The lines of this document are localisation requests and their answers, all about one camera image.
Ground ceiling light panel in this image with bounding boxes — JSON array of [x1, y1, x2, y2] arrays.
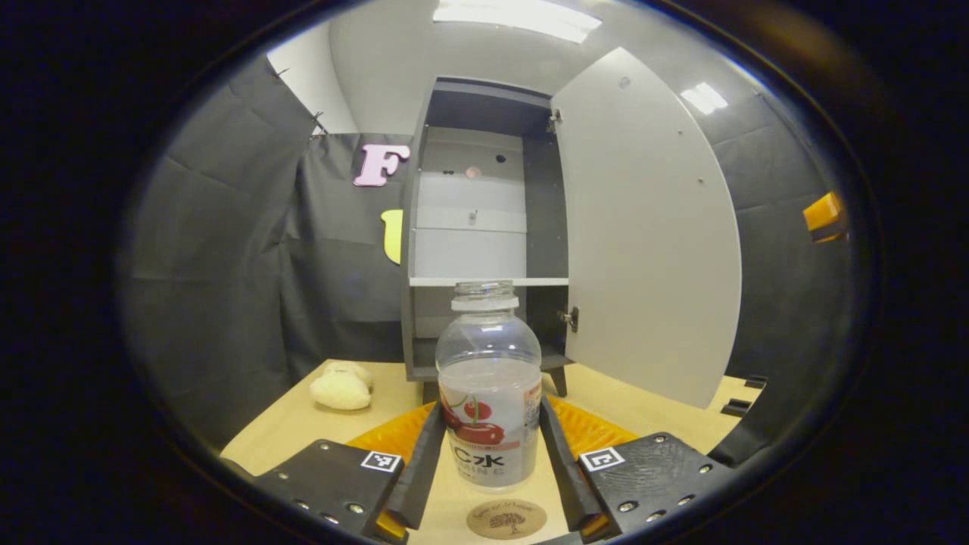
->
[[433, 0, 603, 44], [680, 82, 729, 116]]

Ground black backdrop cloth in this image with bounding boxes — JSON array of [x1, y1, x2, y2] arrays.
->
[[121, 57, 852, 455]]

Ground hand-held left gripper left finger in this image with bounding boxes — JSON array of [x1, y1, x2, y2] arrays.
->
[[254, 401, 447, 543]]

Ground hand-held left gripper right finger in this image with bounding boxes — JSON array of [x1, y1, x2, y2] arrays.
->
[[537, 395, 739, 540]]

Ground dark grey cabinet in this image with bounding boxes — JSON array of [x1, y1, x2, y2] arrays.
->
[[400, 76, 578, 398]]

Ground cream plush toy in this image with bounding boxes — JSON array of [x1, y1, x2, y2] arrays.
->
[[309, 360, 374, 411]]

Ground light grey cabinet door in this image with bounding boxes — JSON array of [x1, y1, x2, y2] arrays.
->
[[550, 47, 743, 410]]

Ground clear plastic bottle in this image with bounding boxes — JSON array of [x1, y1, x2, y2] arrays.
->
[[435, 280, 544, 493]]

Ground round brown coaster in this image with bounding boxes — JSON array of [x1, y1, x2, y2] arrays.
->
[[466, 498, 548, 540]]

